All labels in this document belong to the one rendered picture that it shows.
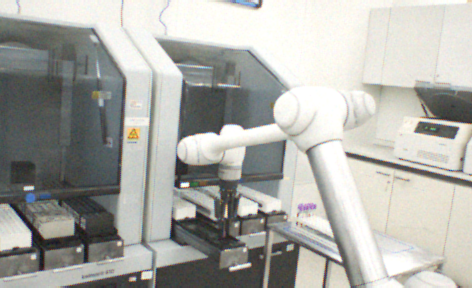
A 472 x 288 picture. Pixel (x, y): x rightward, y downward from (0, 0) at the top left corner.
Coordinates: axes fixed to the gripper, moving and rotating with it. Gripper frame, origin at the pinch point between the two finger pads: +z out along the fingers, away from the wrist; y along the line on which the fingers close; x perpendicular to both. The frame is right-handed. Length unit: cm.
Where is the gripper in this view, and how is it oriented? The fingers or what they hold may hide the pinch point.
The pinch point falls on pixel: (224, 227)
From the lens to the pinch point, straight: 188.3
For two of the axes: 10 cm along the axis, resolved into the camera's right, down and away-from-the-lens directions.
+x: 6.2, 1.7, -7.7
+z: -0.9, 9.9, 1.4
